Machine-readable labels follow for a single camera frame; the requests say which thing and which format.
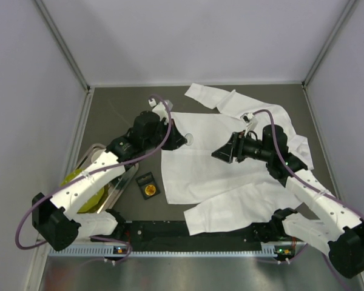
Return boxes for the white button-up shirt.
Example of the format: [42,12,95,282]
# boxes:
[161,83,314,235]

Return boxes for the yellow sunflower brooch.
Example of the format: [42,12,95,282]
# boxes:
[144,184,157,196]

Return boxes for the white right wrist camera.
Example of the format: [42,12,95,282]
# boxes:
[241,113,258,135]

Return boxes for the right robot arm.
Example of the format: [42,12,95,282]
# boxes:
[211,124,364,278]

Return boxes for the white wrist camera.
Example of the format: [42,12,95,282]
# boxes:
[148,98,173,123]
[241,113,258,135]

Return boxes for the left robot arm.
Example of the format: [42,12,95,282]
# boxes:
[32,111,188,251]

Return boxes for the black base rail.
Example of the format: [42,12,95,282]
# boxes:
[100,221,296,252]

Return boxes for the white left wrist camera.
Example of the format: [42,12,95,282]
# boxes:
[148,98,173,123]

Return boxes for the small black box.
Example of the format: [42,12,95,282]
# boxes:
[135,172,161,200]

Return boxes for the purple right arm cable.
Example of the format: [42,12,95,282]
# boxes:
[251,109,364,291]

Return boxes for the blue round brooch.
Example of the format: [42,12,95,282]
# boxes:
[184,133,194,146]

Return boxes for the green polka dot plate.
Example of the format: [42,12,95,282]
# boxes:
[59,169,109,216]

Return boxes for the silver metal tray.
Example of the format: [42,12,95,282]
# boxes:
[73,143,139,214]

